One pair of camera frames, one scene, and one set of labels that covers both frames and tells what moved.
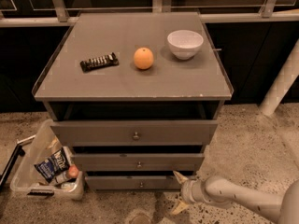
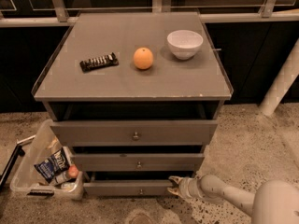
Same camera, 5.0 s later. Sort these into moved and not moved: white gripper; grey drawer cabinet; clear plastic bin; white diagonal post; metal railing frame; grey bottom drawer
Moved: grey bottom drawer; white gripper
Not moved: white diagonal post; metal railing frame; clear plastic bin; grey drawer cabinet
